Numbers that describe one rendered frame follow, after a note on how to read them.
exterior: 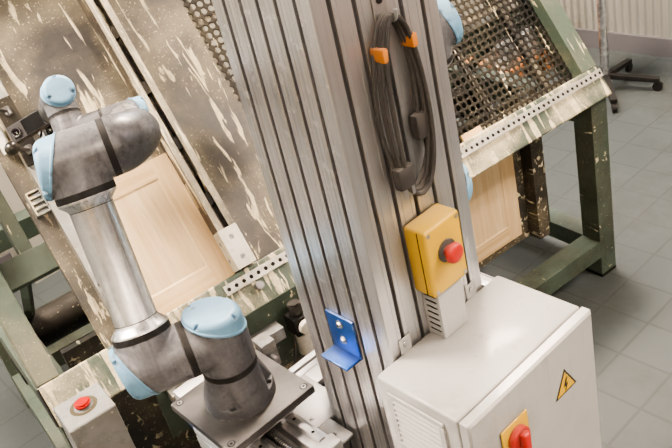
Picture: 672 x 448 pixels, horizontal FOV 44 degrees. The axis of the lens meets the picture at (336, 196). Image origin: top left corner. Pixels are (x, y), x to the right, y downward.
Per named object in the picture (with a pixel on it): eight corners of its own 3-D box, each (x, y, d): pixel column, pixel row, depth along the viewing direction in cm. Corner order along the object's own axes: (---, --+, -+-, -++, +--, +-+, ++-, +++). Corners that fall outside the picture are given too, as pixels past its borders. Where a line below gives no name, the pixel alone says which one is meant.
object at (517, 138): (57, 428, 223) (59, 429, 213) (34, 389, 223) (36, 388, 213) (594, 102, 319) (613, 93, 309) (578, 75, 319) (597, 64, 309)
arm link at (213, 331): (264, 364, 167) (246, 311, 160) (200, 391, 164) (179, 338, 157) (247, 332, 177) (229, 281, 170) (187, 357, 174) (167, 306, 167)
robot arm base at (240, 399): (290, 388, 174) (278, 352, 169) (233, 432, 166) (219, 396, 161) (247, 360, 184) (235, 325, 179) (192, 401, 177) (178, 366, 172)
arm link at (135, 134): (159, 100, 155) (137, 85, 201) (102, 120, 153) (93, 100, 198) (180, 158, 158) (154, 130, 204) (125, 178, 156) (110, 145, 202)
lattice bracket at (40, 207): (37, 218, 228) (37, 216, 225) (24, 196, 228) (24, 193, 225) (50, 212, 229) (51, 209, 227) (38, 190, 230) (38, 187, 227)
